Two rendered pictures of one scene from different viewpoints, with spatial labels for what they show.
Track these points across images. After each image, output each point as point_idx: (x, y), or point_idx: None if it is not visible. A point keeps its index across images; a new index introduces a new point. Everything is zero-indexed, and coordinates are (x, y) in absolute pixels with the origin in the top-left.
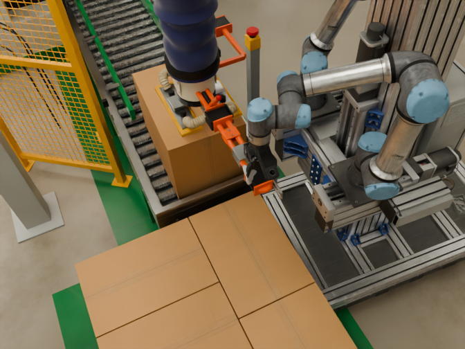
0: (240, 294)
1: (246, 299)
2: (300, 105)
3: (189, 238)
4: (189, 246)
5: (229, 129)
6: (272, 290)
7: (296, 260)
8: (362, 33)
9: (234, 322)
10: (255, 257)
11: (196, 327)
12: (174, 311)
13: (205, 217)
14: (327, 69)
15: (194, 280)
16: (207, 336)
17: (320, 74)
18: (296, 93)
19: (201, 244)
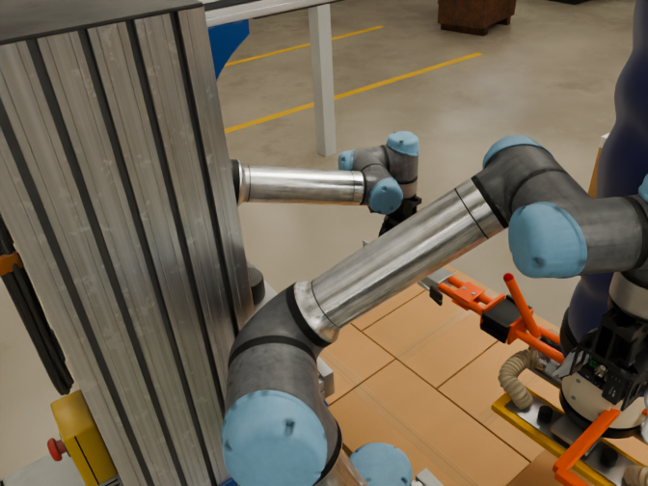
0: (404, 380)
1: (394, 377)
2: (353, 154)
3: (506, 431)
4: (500, 420)
5: (472, 293)
6: (366, 393)
7: (345, 435)
8: (272, 297)
9: (399, 354)
10: (402, 426)
11: (438, 341)
12: (470, 349)
13: (504, 470)
14: (327, 175)
15: (467, 382)
16: (421, 337)
17: (337, 171)
18: (364, 166)
19: (486, 427)
